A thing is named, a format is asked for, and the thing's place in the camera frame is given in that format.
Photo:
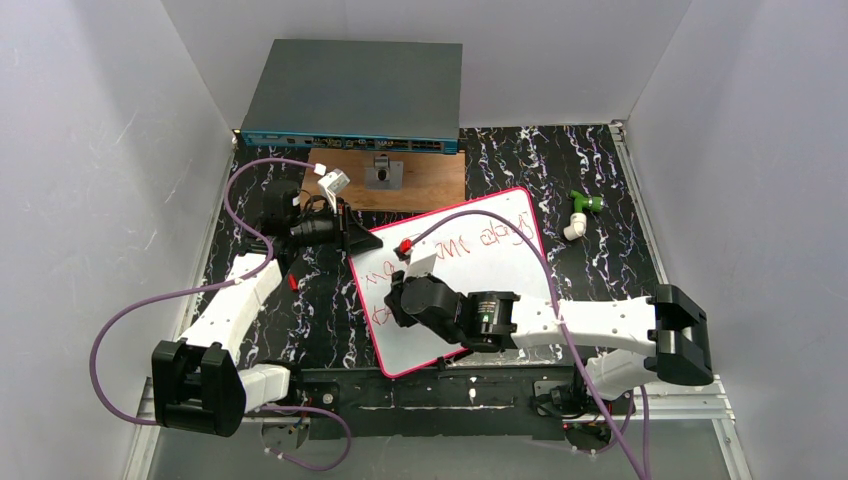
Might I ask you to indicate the white pipe elbow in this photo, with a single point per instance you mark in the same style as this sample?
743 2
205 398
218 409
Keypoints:
577 226

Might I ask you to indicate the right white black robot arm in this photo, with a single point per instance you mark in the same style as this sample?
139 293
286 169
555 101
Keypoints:
659 337

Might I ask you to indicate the pink framed whiteboard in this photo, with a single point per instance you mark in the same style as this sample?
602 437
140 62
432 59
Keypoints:
492 245

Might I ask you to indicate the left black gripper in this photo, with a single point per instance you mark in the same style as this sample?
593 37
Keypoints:
342 229

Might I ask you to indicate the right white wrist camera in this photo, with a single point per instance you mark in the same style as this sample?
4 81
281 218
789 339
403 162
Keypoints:
419 258

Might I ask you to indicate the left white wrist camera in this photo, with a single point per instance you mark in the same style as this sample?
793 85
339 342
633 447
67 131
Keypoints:
330 184

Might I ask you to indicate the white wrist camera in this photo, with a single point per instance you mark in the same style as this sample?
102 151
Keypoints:
330 184
419 258

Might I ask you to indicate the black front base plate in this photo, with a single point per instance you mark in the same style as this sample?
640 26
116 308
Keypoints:
455 402

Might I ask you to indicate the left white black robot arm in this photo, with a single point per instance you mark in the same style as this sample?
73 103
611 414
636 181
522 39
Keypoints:
197 384

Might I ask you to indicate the grey blue network switch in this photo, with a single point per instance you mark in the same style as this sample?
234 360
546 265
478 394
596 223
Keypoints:
358 95

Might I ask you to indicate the red marker cap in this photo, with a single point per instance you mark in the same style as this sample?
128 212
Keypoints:
293 283

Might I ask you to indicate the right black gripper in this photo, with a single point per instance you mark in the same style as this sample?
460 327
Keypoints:
396 302

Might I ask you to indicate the brown wooden board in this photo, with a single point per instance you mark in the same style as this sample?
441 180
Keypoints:
430 181

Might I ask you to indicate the aluminium frame rail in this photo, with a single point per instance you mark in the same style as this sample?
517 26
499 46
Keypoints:
637 268

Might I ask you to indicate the small grey metal bracket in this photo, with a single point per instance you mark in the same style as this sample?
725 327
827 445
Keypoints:
384 174

